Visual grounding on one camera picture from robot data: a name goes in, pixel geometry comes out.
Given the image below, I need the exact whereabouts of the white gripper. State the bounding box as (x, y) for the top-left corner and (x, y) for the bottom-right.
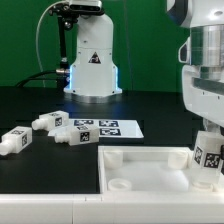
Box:
(182, 65), (224, 132)

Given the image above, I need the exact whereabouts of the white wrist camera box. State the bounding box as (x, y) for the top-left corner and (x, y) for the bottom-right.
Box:
(178, 38), (191, 64)

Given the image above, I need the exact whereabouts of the grey cable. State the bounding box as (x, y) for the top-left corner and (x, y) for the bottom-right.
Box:
(35, 0), (68, 88)

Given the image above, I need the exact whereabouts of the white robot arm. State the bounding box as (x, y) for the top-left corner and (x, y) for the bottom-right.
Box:
(166, 0), (224, 179)

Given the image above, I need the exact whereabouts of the white sheet with tags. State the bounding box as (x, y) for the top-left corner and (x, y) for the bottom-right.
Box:
(48, 119), (144, 138)

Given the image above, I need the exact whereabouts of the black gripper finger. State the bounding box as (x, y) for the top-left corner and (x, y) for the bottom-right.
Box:
(220, 145), (224, 175)

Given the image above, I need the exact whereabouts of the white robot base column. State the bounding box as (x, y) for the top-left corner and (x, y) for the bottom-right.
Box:
(64, 14), (122, 103)

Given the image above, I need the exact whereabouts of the white square tabletop tray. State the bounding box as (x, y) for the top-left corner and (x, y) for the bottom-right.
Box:
(97, 145), (224, 195)

